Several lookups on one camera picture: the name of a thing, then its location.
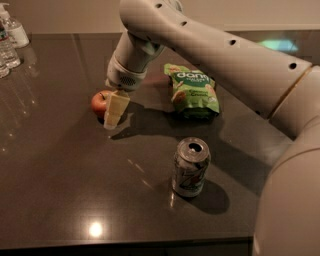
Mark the green snack bag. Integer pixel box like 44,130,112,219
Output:
164,63,220,119

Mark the white hand sanitizer bottle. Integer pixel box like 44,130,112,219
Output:
0,3,30,48

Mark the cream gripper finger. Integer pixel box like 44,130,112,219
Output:
104,90,130,130

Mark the red apple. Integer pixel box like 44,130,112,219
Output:
91,90,111,119

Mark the open silver soda can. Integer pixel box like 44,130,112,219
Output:
172,137,211,198

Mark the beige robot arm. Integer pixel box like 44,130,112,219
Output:
107,0,320,256

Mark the clear plastic water bottle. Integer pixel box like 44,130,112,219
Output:
0,21,21,69

